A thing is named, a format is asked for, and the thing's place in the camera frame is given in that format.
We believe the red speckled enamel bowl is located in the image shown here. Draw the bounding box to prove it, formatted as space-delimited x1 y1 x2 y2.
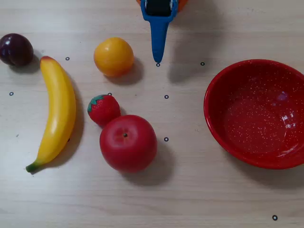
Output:
203 59 304 170

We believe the red toy strawberry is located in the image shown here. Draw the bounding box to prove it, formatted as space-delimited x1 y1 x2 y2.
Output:
87 94 121 127

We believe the yellow toy banana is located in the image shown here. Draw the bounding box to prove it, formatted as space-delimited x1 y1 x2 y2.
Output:
25 56 76 173

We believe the yellow orange round fruit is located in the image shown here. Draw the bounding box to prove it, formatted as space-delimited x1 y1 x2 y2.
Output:
93 37 135 77

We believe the red toy apple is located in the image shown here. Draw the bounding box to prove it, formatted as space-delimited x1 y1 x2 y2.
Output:
99 114 158 173

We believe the dark purple plum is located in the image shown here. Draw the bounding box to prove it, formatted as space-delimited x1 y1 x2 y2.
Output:
0 33 34 67

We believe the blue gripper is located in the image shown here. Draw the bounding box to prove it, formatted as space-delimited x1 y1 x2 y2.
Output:
140 0 179 64

